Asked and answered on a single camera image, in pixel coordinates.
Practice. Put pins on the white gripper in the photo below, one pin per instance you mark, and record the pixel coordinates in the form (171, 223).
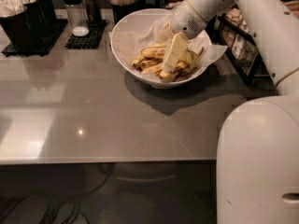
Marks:
(186, 21)

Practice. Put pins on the yellow spotted banana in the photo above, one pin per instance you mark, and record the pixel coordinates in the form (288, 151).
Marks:
(178, 73)
(155, 55)

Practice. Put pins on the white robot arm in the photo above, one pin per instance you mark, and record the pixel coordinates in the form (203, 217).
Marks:
(257, 162)

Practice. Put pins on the white ceramic bowl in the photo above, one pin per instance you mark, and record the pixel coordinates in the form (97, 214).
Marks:
(124, 38)

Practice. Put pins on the middle yellow banana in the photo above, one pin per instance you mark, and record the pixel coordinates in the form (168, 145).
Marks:
(155, 69)

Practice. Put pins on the left small yellow banana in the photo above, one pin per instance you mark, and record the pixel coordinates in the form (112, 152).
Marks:
(138, 60)

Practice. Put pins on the white paper bowl liner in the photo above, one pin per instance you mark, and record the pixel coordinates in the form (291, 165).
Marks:
(130, 41)

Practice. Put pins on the black stirrer cup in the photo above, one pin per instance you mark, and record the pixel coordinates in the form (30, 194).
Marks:
(119, 12)

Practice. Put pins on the black rubber mat small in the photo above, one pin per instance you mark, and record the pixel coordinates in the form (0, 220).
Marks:
(89, 41)

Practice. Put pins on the pepper shaker black lid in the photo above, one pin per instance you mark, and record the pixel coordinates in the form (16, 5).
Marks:
(93, 12)

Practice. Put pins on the salt shaker black lid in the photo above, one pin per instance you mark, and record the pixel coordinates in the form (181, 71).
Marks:
(77, 18)

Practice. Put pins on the black cutlery holder rear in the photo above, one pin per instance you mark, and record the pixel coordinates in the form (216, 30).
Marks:
(41, 15)

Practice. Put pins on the black cutlery holder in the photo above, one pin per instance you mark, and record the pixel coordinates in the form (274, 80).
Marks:
(18, 30)
(41, 15)

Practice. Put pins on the black cutlery holder front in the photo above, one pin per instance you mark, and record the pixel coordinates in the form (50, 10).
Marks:
(18, 30)

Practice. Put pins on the black rubber mat large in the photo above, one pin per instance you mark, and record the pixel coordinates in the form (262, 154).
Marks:
(48, 41)

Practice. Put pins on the white plastic cutlery bundle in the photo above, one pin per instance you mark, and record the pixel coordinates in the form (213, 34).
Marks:
(10, 8)

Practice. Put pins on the black wire condiment rack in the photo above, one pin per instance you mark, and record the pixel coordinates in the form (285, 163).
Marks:
(242, 51)

